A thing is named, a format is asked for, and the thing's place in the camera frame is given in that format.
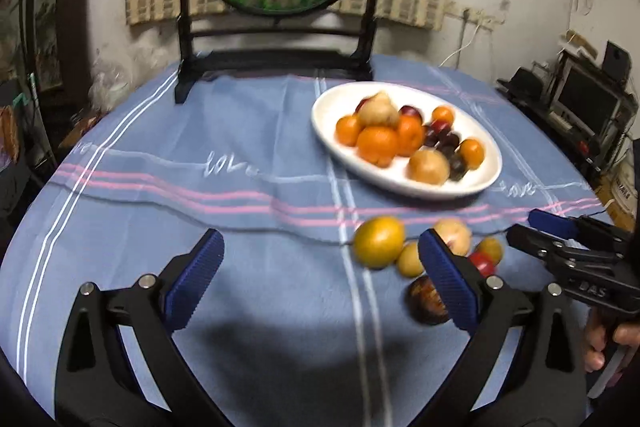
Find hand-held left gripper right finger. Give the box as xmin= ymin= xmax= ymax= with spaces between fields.
xmin=415 ymin=228 xmax=587 ymax=427

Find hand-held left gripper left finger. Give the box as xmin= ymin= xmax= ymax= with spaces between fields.
xmin=54 ymin=228 xmax=226 ymax=427

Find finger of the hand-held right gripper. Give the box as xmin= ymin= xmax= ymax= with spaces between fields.
xmin=506 ymin=225 xmax=581 ymax=268
xmin=528 ymin=209 xmax=633 ymax=253

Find small red plum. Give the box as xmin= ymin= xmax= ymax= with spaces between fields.
xmin=467 ymin=253 xmax=496 ymax=278

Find small yellow plum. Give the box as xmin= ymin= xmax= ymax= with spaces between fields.
xmin=475 ymin=237 xmax=503 ymax=264
xmin=397 ymin=242 xmax=426 ymax=278

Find pale peach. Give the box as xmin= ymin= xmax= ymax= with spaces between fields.
xmin=434 ymin=218 xmax=473 ymax=257

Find white oval plate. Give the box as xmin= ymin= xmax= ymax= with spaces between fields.
xmin=311 ymin=81 xmax=503 ymax=200

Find large yellow-green plum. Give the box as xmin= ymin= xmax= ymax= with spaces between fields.
xmin=354 ymin=217 xmax=406 ymax=269

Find large orange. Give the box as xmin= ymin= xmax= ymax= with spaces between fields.
xmin=356 ymin=126 xmax=401 ymax=168

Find person's right hand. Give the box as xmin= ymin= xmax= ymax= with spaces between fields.
xmin=582 ymin=316 xmax=640 ymax=373

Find dark brown mangosteen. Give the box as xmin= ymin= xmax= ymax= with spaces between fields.
xmin=407 ymin=276 xmax=451 ymax=325

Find cardboard box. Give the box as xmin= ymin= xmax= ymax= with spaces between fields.
xmin=595 ymin=177 xmax=632 ymax=223

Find blue striped tablecloth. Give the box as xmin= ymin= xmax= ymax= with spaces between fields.
xmin=0 ymin=52 xmax=616 ymax=427

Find black media cabinet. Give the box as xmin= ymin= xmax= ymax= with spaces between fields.
xmin=497 ymin=77 xmax=636 ymax=188

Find white bucket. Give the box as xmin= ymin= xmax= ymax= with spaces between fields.
xmin=615 ymin=157 xmax=638 ymax=210

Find computer monitor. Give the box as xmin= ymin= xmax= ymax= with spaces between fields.
xmin=555 ymin=62 xmax=623 ymax=132

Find medium orange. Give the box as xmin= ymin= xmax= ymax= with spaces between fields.
xmin=395 ymin=114 xmax=426 ymax=158

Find black speaker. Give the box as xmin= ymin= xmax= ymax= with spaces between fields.
xmin=602 ymin=41 xmax=632 ymax=82

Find clear plastic bags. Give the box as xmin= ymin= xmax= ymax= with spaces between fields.
xmin=90 ymin=52 xmax=166 ymax=112

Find dark wooden cabinet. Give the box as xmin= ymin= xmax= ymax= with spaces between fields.
xmin=22 ymin=0 xmax=103 ymax=118

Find white power cable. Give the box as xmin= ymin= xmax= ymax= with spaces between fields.
xmin=440 ymin=24 xmax=481 ymax=68

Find white wall outlet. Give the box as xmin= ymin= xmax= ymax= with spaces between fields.
xmin=462 ymin=9 xmax=496 ymax=28

